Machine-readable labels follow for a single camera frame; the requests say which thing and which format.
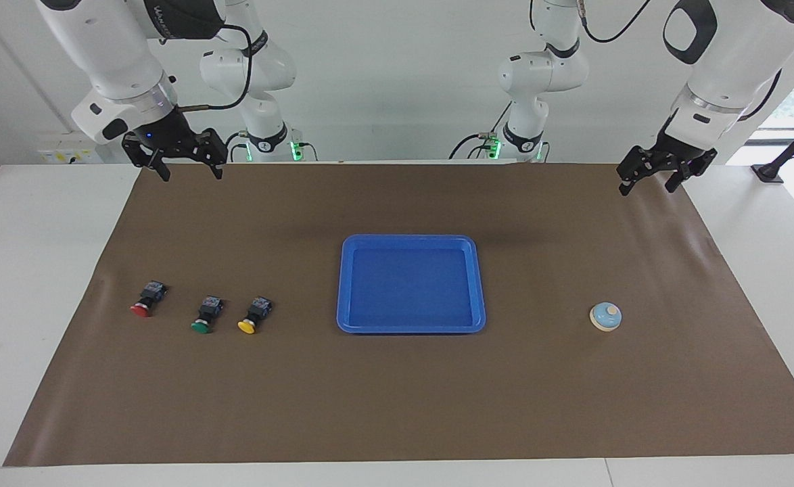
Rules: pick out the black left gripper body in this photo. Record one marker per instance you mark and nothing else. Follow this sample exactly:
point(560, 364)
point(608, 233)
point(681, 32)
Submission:
point(664, 161)

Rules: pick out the blue plastic tray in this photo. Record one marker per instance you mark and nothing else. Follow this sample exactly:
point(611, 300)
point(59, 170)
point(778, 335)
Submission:
point(410, 284)

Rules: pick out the black angled pole stand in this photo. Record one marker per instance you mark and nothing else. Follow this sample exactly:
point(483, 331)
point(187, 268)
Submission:
point(769, 170)

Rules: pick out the yellow push button switch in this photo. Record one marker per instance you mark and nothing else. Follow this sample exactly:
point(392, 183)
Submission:
point(258, 312)

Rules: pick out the light blue desk bell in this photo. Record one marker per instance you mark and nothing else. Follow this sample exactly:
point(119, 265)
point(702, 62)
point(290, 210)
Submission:
point(605, 318)

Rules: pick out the green push button switch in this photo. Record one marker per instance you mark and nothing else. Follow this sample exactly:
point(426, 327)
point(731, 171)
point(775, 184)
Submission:
point(209, 311)

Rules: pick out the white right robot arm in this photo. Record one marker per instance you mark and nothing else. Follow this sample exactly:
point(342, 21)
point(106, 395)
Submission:
point(106, 47)

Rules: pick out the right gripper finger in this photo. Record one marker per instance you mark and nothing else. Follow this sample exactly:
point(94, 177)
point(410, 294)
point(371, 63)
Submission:
point(216, 166)
point(161, 169)

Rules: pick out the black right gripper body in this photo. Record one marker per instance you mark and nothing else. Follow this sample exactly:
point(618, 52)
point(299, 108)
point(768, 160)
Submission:
point(167, 135)

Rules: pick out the red push button switch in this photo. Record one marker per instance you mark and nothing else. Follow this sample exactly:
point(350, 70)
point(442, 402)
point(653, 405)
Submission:
point(148, 297)

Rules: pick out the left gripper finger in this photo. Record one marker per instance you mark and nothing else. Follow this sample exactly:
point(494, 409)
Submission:
point(674, 182)
point(625, 186)

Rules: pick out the brown table mat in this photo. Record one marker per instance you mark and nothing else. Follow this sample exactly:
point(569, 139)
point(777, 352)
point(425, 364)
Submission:
point(397, 392)

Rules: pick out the white wall socket box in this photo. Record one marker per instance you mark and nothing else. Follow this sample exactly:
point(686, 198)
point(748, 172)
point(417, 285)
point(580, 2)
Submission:
point(65, 150)

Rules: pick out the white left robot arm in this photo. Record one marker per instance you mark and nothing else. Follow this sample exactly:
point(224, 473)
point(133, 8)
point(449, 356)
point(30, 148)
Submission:
point(735, 67)

